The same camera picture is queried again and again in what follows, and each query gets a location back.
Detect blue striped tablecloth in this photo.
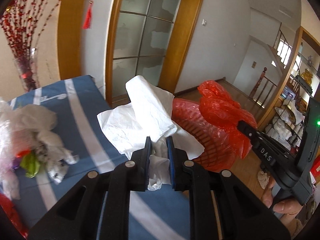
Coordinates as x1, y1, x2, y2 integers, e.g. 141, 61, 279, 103
1, 76, 191, 239

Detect wooden stair railing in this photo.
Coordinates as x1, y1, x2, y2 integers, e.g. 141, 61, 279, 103
249, 67, 277, 108

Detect metal storage shelf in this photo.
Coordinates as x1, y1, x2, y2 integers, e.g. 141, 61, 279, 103
265, 52, 320, 151

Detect red orange wrapper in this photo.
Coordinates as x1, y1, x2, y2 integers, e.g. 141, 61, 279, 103
16, 149, 31, 159

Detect red berry branches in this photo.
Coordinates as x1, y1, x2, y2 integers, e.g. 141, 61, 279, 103
1, 0, 63, 64

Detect clear bubble wrap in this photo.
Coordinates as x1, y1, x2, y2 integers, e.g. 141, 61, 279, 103
1, 100, 24, 200

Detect frosted glass door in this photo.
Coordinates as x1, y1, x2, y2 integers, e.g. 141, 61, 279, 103
112, 0, 181, 97

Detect white tissue paper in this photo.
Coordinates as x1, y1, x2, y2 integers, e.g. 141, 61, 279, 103
97, 75, 204, 191

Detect white plastic bag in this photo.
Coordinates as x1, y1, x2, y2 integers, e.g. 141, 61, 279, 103
15, 104, 79, 184

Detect red plastic trash basket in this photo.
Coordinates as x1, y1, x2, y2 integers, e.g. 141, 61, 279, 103
172, 115, 235, 172

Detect right hand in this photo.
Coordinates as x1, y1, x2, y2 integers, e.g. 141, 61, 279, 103
261, 177, 302, 218

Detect glass vase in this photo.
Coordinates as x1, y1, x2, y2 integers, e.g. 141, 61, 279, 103
14, 48, 40, 92

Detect red trash bag liner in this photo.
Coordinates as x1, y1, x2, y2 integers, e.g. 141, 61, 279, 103
171, 80, 257, 160

